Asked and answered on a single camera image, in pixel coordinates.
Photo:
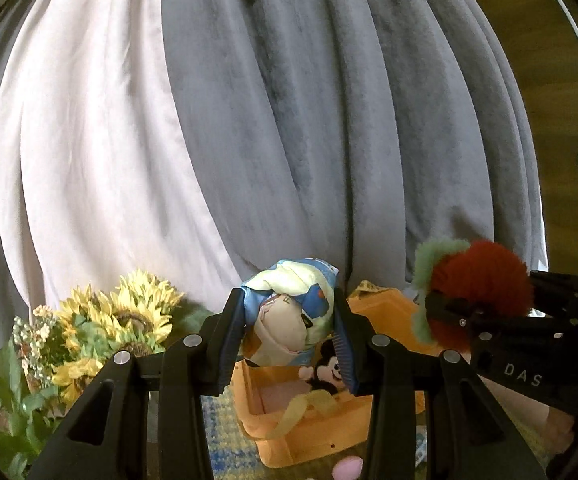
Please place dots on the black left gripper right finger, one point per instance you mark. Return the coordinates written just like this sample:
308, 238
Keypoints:
468, 433

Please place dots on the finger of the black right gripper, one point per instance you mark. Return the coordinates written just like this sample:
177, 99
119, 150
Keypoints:
449, 310

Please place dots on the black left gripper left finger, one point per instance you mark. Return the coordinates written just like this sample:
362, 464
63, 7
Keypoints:
104, 435

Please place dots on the red green fluffy plush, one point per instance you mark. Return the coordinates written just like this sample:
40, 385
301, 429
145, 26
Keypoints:
483, 272

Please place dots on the pink foam egg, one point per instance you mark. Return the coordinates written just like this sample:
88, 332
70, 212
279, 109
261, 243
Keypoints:
348, 468

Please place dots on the blue white plush toy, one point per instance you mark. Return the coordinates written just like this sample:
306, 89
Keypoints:
288, 310

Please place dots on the right hand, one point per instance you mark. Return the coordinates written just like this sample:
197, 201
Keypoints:
552, 428

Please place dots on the green leafy potted plant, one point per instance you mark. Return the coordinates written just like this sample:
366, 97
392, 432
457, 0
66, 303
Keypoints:
30, 410

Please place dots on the yellow sunflower bouquet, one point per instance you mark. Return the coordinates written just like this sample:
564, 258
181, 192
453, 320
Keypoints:
63, 348

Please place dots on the yellow blue woven rug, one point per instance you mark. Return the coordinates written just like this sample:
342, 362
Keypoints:
234, 456

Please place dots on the Mickey Mouse plush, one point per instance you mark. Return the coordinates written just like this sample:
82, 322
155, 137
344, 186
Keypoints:
325, 374

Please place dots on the orange plastic storage crate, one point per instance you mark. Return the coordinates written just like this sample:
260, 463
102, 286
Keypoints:
262, 395

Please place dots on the grey curtain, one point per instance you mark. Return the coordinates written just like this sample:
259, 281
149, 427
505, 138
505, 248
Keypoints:
346, 130

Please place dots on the white sheer curtain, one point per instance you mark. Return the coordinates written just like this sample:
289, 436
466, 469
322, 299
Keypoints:
96, 178

